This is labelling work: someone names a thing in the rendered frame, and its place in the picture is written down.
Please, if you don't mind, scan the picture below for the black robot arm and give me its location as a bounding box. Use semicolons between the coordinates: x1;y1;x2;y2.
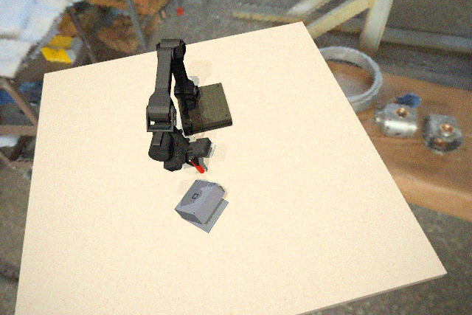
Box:
146;39;199;172

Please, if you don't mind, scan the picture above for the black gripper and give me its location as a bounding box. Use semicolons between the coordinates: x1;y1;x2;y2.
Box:
171;129;212;167

